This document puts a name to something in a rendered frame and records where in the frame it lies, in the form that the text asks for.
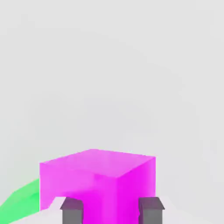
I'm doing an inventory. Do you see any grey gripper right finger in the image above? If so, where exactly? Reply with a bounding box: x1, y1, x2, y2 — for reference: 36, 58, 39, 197
138, 194, 224, 224

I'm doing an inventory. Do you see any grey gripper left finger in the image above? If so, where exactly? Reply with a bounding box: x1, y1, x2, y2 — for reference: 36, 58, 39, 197
10, 196, 84, 224

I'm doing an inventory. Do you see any small magenta cube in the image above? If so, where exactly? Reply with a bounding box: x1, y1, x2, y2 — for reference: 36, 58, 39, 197
39, 148, 157, 224

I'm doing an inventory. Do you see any small green cube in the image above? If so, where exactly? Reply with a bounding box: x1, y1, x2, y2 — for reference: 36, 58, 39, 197
0, 178, 40, 224

